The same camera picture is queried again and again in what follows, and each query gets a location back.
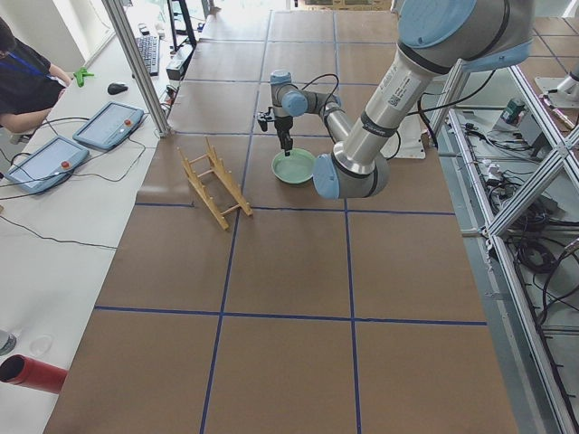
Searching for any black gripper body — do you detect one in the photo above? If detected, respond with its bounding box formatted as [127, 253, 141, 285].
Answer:
[274, 116, 292, 149]

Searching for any light green plate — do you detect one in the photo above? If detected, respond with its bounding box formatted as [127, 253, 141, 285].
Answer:
[271, 148, 315, 184]

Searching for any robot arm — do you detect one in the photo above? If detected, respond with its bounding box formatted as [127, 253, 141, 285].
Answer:
[257, 0, 535, 199]

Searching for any wooden dish rack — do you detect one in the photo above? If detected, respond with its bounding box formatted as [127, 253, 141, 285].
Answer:
[177, 138, 253, 231]

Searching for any black keyboard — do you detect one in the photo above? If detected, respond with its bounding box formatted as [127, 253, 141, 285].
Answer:
[135, 34, 160, 76]

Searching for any far teach pendant tablet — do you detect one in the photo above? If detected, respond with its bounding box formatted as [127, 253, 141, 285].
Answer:
[72, 101, 144, 150]

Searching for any teach pendant tablet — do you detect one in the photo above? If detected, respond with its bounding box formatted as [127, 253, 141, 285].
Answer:
[72, 101, 144, 150]
[5, 136, 89, 194]

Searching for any black computer mouse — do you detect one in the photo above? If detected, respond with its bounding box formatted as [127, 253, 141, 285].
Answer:
[107, 82, 128, 96]

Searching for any green plastic clamp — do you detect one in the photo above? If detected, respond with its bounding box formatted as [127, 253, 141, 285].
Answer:
[73, 67, 94, 88]

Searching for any near teach pendant tablet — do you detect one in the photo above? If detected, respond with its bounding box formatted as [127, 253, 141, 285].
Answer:
[5, 136, 89, 194]

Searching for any person in black shirt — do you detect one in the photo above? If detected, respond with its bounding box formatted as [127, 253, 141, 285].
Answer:
[1, 21, 71, 134]

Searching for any red cylinder bottle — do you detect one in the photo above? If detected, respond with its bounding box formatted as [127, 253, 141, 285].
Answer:
[1, 354, 68, 394]

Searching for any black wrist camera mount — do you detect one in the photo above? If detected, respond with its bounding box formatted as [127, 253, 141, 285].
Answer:
[256, 107, 276, 132]

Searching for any aluminium frame post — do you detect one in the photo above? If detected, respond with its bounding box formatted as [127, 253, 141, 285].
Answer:
[101, 0, 172, 137]

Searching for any aluminium frame rail structure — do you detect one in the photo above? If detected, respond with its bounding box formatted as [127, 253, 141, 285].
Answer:
[424, 54, 578, 433]

